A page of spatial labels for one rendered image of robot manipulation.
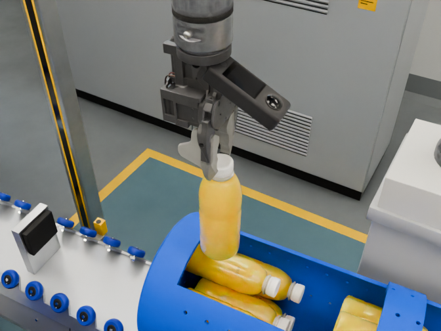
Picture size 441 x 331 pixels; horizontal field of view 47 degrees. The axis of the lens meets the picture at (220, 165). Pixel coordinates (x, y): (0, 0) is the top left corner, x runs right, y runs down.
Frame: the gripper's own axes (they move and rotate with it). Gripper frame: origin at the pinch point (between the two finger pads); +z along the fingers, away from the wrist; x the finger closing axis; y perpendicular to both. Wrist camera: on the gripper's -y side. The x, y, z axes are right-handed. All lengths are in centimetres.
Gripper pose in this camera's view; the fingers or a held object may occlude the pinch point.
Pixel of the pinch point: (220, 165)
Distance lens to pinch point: 76.6
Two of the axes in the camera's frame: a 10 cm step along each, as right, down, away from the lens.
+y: -9.0, -2.8, 3.4
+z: 0.1, 7.5, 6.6
